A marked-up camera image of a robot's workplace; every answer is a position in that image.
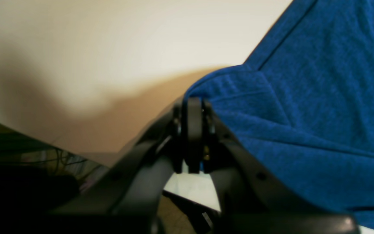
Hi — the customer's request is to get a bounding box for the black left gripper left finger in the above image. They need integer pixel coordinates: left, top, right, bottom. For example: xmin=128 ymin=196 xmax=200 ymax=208
xmin=47 ymin=97 xmax=184 ymax=234

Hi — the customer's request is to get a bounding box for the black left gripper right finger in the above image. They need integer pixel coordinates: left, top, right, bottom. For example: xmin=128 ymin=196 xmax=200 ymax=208
xmin=187 ymin=97 xmax=359 ymax=234

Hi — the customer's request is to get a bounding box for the blue t-shirt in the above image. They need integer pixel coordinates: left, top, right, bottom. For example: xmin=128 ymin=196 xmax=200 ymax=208
xmin=185 ymin=0 xmax=374 ymax=229

